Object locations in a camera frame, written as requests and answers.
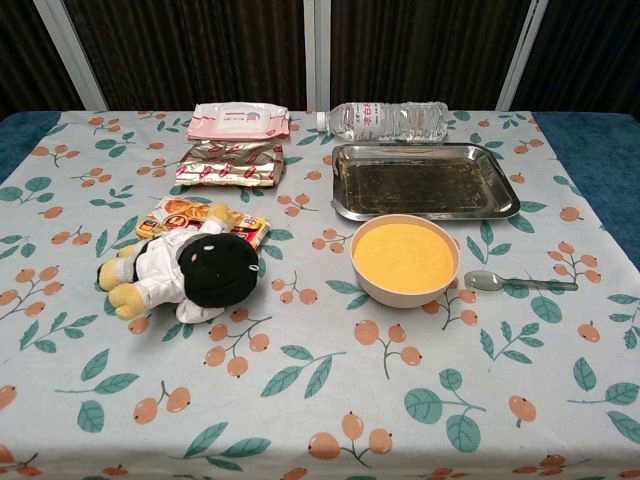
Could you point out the wooden spoon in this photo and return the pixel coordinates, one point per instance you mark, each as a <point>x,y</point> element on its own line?
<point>480,281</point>

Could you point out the beige bowl with yellow filling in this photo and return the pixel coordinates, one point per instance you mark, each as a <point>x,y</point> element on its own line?
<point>405,255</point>

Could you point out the stainless steel tray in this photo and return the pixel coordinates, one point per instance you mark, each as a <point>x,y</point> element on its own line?
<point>415,180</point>

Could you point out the floral tablecloth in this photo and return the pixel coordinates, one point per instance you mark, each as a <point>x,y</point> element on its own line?
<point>320,375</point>

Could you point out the plush doll with black hair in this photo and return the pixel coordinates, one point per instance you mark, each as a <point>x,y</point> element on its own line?
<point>215,270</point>

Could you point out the clear plastic water bottle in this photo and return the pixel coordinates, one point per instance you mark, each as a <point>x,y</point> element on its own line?
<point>400,122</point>

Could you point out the pink wet wipes pack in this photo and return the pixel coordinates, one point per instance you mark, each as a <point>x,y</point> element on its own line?
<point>235,122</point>

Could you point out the orange snack packet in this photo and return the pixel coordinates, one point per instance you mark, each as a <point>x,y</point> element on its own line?
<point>170,215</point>

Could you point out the dark folding screen panel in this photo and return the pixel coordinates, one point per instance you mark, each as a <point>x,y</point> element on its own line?
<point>200,50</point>
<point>25,50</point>
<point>590,50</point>
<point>425,50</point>

